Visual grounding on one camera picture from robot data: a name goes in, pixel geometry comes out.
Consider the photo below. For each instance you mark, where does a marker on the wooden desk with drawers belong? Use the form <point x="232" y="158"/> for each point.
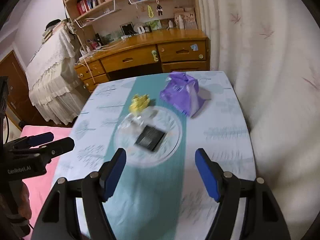
<point x="157" y="52"/>

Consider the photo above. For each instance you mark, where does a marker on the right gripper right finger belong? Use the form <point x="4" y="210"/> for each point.
<point x="263" y="218"/>

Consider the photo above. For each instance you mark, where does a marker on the yellow paper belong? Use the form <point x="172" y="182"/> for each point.
<point x="139" y="103"/>

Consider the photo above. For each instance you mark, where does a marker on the small black box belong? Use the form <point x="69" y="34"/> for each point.
<point x="150" y="138"/>

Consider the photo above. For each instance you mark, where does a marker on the person left hand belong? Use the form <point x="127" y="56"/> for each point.
<point x="24" y="208"/>

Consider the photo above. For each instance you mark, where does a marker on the brown wooden door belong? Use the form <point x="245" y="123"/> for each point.
<point x="18" y="99"/>

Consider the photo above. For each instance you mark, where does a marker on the purple plastic bag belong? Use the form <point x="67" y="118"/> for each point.
<point x="185" y="94"/>

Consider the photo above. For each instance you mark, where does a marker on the floral cream curtain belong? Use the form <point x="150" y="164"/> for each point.
<point x="269" y="49"/>

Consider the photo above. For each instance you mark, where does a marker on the leaf-print blue tablecloth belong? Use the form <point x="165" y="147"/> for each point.
<point x="160" y="194"/>

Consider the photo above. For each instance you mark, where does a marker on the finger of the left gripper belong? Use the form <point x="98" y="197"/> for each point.
<point x="45" y="153"/>
<point x="37" y="140"/>

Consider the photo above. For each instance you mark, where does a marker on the wooden bookshelf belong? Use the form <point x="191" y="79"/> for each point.
<point x="92" y="17"/>

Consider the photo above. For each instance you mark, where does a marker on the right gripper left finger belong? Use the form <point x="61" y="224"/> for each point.
<point x="58" y="218"/>

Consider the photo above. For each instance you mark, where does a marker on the white lace furniture cover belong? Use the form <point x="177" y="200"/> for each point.
<point x="54" y="86"/>

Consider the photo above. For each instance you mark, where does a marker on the clear plastic wrapper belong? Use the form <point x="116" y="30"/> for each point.
<point x="134" y="124"/>

